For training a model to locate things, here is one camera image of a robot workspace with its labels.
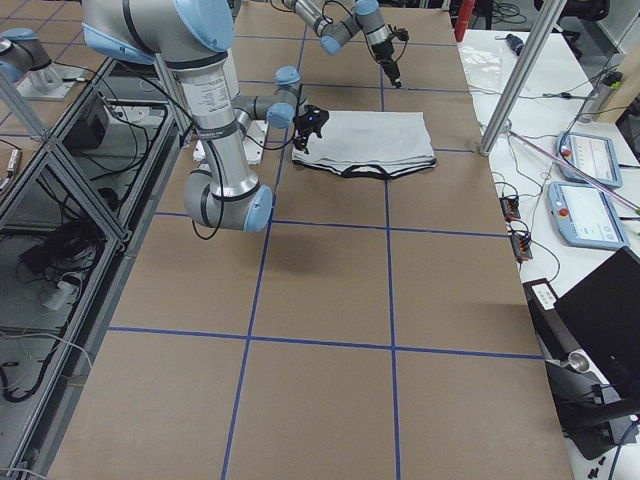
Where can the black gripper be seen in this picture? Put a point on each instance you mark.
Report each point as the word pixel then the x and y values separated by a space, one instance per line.
pixel 384 50
pixel 302 132

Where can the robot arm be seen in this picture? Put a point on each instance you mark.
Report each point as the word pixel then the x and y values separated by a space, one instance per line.
pixel 193 38
pixel 362 17

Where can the teach pendant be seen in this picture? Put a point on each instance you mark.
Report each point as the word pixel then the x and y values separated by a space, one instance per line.
pixel 593 155
pixel 585 217

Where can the aluminium frame post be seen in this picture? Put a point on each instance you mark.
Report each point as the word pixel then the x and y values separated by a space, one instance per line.
pixel 536 40

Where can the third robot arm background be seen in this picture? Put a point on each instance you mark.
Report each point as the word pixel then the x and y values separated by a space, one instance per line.
pixel 22 52

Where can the near orange terminal block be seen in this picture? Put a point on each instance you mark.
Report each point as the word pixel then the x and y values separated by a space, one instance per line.
pixel 521 245

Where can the black box with label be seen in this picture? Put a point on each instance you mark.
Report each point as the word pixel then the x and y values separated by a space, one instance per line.
pixel 541 293

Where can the grey cartoon print t-shirt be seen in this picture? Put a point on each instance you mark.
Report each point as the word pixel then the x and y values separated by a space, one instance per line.
pixel 368 144

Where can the black laptop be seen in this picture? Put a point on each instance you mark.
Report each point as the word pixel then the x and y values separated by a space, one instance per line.
pixel 602 314

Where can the red fire extinguisher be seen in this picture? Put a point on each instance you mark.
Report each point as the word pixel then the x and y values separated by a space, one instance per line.
pixel 462 21

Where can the metal cup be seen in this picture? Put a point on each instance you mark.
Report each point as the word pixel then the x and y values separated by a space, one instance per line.
pixel 578 362

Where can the far teach pendant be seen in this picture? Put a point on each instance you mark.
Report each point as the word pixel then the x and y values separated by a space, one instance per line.
pixel 593 155

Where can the white power strip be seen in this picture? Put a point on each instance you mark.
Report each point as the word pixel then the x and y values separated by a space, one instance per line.
pixel 65 291

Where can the near teach pendant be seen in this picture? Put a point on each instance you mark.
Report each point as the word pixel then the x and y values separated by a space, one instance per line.
pixel 585 217

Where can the orange terminal block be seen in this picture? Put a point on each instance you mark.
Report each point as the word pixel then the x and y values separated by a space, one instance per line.
pixel 510 207
pixel 521 245

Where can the far orange terminal block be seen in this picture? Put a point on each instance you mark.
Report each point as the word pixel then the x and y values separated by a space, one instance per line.
pixel 510 207

